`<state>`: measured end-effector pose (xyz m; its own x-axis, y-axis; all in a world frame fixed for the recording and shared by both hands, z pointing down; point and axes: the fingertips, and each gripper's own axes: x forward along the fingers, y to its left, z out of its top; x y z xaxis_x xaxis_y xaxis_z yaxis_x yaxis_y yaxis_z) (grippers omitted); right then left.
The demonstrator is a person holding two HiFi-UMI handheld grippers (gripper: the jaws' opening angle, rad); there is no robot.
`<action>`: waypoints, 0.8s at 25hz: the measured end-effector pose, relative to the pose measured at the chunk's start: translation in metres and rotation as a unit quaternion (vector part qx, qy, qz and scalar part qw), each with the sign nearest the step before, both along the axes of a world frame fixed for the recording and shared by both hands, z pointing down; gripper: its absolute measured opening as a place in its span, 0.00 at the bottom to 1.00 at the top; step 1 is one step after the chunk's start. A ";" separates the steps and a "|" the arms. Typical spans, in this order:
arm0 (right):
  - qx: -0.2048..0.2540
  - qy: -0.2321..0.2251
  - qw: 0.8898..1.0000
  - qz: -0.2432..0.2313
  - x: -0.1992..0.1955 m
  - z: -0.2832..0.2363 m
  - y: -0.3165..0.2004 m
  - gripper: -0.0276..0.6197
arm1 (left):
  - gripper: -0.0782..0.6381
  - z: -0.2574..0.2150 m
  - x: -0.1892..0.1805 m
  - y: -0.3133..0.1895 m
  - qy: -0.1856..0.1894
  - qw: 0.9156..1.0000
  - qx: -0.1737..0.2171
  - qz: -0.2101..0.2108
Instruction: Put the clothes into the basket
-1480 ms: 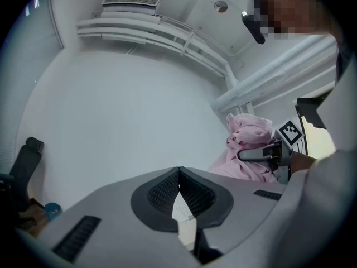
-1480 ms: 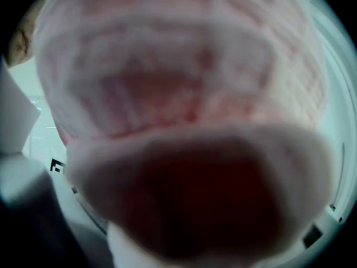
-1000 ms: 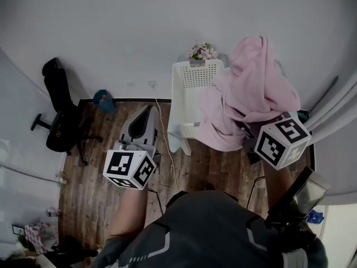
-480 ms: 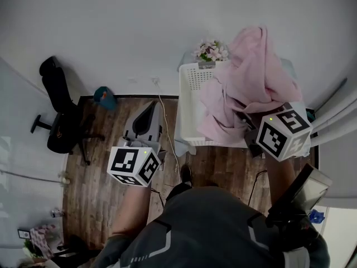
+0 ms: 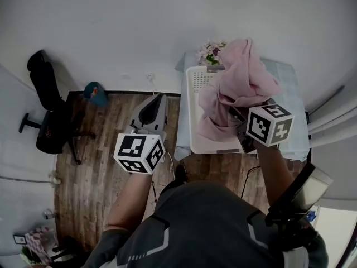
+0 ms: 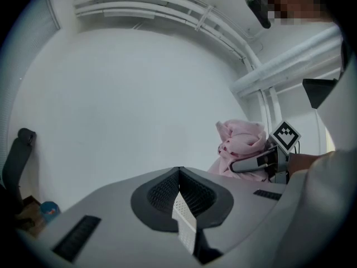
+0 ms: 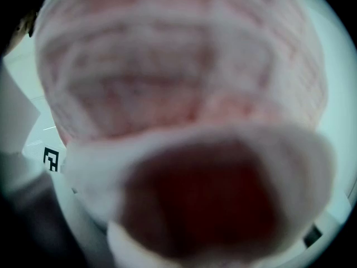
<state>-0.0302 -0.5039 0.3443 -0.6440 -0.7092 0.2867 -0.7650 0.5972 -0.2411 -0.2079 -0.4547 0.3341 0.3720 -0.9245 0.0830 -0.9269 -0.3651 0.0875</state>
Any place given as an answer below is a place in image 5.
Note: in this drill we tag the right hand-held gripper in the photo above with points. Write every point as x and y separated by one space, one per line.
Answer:
269 124

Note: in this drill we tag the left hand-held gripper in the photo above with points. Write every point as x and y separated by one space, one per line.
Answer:
138 149

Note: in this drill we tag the white plastic basket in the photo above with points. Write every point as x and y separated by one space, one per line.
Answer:
196 107

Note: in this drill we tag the pink clothes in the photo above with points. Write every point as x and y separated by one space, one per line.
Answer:
240 88

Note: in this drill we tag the person's right forearm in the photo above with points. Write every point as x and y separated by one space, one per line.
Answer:
274 174

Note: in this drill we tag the person's left forearm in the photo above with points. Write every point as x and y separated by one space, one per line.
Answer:
128 200

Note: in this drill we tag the table with pale blue cloth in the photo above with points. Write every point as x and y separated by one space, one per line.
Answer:
290 93

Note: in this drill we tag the teal waste bin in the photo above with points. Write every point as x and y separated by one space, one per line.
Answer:
95 95

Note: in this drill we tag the person's black shoe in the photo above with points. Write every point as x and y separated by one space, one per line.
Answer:
180 174

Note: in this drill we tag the white curtain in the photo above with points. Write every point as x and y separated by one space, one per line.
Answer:
334 149

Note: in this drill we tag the black shoulder-mounted device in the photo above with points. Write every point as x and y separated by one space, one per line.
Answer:
301 197

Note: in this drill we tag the pink flower bouquet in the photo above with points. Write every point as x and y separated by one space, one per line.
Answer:
209 51

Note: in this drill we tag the black office chair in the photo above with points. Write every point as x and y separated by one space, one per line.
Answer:
53 113

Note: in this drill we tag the white pipe fitting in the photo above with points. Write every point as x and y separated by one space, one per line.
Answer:
54 179

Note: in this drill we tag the person's grey shirt torso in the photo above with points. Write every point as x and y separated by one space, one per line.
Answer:
200 227

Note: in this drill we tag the pink patterned bag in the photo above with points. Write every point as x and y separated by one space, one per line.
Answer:
37 244

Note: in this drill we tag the white wall socket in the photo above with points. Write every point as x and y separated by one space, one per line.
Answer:
19 239

